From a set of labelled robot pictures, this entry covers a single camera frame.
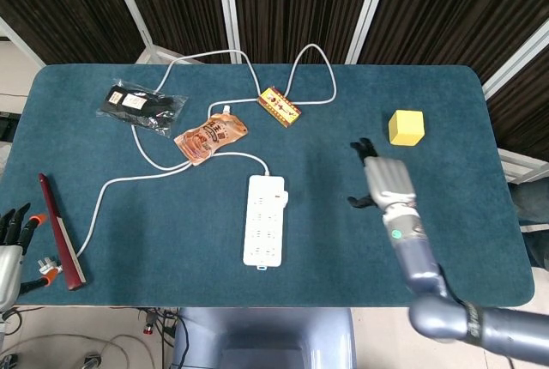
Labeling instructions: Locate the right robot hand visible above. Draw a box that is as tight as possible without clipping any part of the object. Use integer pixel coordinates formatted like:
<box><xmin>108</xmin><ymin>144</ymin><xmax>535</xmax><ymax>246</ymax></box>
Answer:
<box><xmin>347</xmin><ymin>136</ymin><xmax>419</xmax><ymax>215</ymax></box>

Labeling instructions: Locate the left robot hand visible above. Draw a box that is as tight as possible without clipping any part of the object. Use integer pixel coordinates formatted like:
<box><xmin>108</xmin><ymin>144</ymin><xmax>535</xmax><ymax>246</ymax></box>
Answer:
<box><xmin>0</xmin><ymin>202</ymin><xmax>65</xmax><ymax>312</ymax></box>

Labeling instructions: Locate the white power adapter plug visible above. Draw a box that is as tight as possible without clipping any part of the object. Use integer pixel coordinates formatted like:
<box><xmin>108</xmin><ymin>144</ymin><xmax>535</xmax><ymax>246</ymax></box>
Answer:
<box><xmin>269</xmin><ymin>182</ymin><xmax>290</xmax><ymax>209</ymax></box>

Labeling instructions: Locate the white power strip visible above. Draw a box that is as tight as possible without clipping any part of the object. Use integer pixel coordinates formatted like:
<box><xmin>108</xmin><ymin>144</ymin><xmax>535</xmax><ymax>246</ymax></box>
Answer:
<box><xmin>242</xmin><ymin>174</ymin><xmax>287</xmax><ymax>270</ymax></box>

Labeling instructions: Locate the yellow foam cube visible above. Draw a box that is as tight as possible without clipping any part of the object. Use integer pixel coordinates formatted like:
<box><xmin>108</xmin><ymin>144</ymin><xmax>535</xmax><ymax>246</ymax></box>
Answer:
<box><xmin>388</xmin><ymin>109</ymin><xmax>425</xmax><ymax>147</ymax></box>

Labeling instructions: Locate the dark red stick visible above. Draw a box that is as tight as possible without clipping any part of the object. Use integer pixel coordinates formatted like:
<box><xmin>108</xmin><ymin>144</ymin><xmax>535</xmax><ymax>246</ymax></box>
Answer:
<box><xmin>37</xmin><ymin>172</ymin><xmax>87</xmax><ymax>292</ymax></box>

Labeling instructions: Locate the white partition foot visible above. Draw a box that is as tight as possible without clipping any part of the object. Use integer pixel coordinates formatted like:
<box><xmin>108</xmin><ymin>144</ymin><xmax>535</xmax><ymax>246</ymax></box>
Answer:
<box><xmin>499</xmin><ymin>148</ymin><xmax>549</xmax><ymax>184</ymax></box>

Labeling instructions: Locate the red yellow small box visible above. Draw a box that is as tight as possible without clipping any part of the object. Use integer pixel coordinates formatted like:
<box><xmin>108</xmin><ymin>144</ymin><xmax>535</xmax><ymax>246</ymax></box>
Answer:
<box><xmin>256</xmin><ymin>86</ymin><xmax>303</xmax><ymax>129</ymax></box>

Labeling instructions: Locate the black equipment box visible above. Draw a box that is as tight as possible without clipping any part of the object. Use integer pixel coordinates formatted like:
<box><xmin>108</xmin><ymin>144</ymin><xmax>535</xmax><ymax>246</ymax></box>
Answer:
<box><xmin>0</xmin><ymin>111</ymin><xmax>21</xmax><ymax>143</ymax></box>

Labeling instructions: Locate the dark ribbed partition panel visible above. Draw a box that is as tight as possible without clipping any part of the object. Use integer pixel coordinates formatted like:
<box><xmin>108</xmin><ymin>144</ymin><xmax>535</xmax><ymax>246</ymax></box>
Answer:
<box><xmin>0</xmin><ymin>0</ymin><xmax>145</xmax><ymax>65</ymax></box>
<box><xmin>231</xmin><ymin>0</ymin><xmax>378</xmax><ymax>64</ymax></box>
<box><xmin>486</xmin><ymin>55</ymin><xmax>549</xmax><ymax>160</ymax></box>
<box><xmin>115</xmin><ymin>0</ymin><xmax>232</xmax><ymax>64</ymax></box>
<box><xmin>358</xmin><ymin>0</ymin><xmax>549</xmax><ymax>82</ymax></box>

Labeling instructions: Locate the teal velvet tablecloth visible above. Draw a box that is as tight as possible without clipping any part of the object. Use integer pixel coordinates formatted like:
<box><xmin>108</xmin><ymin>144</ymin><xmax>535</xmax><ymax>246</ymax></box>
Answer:
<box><xmin>0</xmin><ymin>63</ymin><xmax>536</xmax><ymax>308</ymax></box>

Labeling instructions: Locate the orange snack pouch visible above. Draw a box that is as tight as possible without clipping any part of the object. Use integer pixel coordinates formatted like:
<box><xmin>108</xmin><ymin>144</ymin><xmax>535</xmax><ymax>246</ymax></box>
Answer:
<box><xmin>173</xmin><ymin>105</ymin><xmax>249</xmax><ymax>167</ymax></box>

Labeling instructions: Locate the blue grey robot torso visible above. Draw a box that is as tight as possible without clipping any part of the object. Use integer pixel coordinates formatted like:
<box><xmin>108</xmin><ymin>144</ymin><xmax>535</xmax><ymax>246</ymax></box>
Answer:
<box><xmin>171</xmin><ymin>306</ymin><xmax>357</xmax><ymax>369</ymax></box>

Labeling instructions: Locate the black item in clear bag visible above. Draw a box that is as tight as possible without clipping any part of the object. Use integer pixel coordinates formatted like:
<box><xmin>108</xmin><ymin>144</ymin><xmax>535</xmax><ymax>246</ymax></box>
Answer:
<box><xmin>95</xmin><ymin>80</ymin><xmax>189</xmax><ymax>137</ymax></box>

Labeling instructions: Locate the white power strip cable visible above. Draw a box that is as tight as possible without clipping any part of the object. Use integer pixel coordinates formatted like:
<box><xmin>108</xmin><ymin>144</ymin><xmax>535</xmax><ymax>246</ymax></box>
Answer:
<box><xmin>37</xmin><ymin>43</ymin><xmax>337</xmax><ymax>275</ymax></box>

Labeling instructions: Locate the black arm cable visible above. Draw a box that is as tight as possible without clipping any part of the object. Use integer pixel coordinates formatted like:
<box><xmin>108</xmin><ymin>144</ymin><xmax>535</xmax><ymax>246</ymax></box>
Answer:
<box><xmin>436</xmin><ymin>262</ymin><xmax>467</xmax><ymax>306</ymax></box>

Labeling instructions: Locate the white partition post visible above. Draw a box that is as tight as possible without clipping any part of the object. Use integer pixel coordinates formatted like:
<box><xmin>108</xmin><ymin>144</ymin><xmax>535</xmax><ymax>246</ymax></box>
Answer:
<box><xmin>0</xmin><ymin>15</ymin><xmax>46</xmax><ymax>69</ymax></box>
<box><xmin>482</xmin><ymin>21</ymin><xmax>549</xmax><ymax>100</ymax></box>
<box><xmin>215</xmin><ymin>0</ymin><xmax>242</xmax><ymax>64</ymax></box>
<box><xmin>102</xmin><ymin>0</ymin><xmax>160</xmax><ymax>55</ymax></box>
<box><xmin>345</xmin><ymin>0</ymin><xmax>395</xmax><ymax>65</ymax></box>

